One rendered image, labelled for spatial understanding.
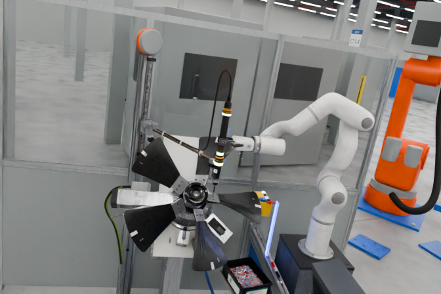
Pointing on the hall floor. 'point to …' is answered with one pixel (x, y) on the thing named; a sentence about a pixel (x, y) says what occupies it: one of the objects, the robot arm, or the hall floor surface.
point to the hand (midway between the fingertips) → (222, 140)
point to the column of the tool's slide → (124, 285)
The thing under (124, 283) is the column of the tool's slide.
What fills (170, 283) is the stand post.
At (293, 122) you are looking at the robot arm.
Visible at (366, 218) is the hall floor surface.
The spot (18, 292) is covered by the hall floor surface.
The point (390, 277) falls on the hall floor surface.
